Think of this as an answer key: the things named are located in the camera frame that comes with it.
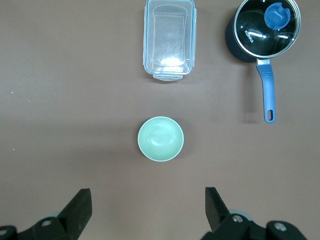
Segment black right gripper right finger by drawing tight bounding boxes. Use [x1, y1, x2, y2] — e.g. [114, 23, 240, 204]
[201, 186, 309, 240]

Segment glass pot lid blue knob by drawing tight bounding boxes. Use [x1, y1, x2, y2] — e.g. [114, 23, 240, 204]
[233, 0, 302, 60]

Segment dark saucepan with blue handle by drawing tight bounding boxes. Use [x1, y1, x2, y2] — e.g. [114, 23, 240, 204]
[224, 0, 302, 124]

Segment green bowl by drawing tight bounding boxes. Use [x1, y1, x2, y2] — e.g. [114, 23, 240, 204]
[137, 116, 185, 163]

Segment clear plastic food container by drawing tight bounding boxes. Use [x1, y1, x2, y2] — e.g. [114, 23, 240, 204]
[142, 0, 197, 82]

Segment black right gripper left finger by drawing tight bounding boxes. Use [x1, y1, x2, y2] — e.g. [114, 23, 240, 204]
[0, 188, 93, 240]

